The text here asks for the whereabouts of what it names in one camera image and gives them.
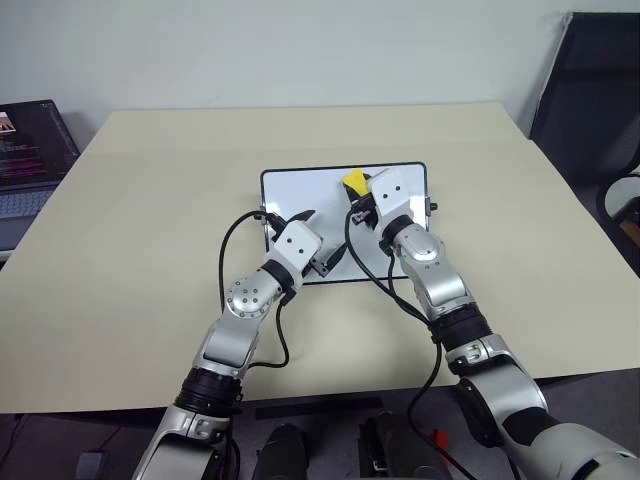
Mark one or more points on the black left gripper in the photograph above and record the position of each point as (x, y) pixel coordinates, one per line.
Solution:
(320, 262)

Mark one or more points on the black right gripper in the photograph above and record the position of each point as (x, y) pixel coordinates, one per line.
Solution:
(364, 212)

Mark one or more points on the yellow whiteboard eraser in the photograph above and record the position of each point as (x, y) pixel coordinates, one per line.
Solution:
(355, 181)

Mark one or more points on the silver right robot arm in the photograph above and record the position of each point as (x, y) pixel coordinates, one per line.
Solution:
(440, 285)

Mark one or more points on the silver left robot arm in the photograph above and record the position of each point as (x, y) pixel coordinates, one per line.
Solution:
(240, 300)

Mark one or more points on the small black-framed whiteboard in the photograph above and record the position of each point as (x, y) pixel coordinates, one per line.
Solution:
(300, 190)

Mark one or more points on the dark rounded shape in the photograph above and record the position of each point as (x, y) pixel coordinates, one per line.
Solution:
(282, 455)

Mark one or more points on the small red object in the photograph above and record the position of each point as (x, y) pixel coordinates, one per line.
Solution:
(440, 438)

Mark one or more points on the black mesh office chair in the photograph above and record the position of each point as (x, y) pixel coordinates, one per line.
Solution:
(590, 100)

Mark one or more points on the open laptop with dark screen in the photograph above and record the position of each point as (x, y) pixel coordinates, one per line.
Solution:
(30, 150)

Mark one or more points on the small grey floor object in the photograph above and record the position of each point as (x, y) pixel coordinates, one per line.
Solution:
(92, 465)

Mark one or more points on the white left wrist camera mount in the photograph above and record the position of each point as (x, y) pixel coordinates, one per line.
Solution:
(297, 245)

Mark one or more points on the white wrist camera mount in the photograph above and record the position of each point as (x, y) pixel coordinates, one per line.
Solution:
(297, 245)
(392, 192)

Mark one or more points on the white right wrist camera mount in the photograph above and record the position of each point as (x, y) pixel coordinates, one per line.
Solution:
(392, 192)

